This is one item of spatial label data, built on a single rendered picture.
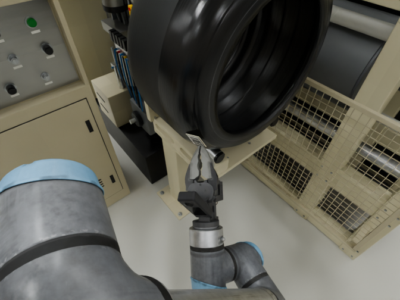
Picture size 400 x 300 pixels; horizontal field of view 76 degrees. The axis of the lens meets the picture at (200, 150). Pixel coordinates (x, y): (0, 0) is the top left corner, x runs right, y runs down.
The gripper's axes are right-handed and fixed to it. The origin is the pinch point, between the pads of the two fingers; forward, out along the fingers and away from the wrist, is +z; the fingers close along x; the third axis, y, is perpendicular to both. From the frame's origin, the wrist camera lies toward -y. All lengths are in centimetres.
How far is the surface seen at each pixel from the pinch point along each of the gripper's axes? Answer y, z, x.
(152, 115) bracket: 22.1, 18.0, -28.9
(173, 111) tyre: -10.4, 8.5, -2.0
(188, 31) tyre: -20.4, 20.5, 7.2
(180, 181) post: 73, -9, -44
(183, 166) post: 66, -1, -38
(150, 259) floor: 69, -54, -63
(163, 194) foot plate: 94, -18, -68
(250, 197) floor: 117, -22, -12
